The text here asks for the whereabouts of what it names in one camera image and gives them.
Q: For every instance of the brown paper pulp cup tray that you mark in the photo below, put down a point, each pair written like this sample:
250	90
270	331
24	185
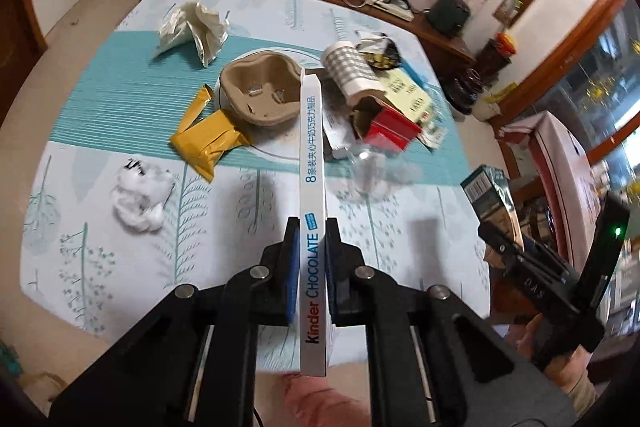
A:
263	88

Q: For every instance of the crumpled white plastic bag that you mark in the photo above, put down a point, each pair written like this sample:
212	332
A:
140	194

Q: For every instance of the leaf-print teal tablecloth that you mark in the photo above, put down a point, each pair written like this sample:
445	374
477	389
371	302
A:
82	264

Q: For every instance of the pink-covered side table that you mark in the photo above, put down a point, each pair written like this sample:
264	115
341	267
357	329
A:
567	179

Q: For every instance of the black pedestal with red-yellow ornament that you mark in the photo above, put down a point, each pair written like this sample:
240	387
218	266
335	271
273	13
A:
494	57

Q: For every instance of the yellow plastic wrapper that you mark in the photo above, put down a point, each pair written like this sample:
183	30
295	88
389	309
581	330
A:
201	142

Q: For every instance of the black and white snack bag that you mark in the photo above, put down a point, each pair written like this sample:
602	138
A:
378	50

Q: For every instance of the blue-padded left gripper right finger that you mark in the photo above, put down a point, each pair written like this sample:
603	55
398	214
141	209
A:
337	274

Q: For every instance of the dark green speaker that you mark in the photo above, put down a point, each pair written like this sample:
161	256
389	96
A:
448	17

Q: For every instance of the red cardboard box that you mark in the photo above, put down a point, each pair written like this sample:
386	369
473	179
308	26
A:
378	124

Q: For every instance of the clear plastic cup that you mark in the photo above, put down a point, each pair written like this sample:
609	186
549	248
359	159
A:
378	172

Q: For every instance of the white Kinder chocolate box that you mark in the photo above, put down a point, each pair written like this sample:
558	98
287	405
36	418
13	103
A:
313	315

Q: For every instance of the round white table mat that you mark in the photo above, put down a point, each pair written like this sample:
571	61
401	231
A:
274	148

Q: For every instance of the crumpled silver foil wrapper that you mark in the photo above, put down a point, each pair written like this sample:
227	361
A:
193	23

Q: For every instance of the dark green snack packet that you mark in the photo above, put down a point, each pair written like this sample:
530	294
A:
489	194

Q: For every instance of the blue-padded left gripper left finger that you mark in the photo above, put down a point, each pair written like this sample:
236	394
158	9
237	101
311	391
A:
291	256

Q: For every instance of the checkered paper cup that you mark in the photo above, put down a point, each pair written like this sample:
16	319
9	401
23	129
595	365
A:
351	73

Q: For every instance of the yellow-green flat box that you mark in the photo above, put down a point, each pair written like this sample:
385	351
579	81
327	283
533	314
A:
418	104

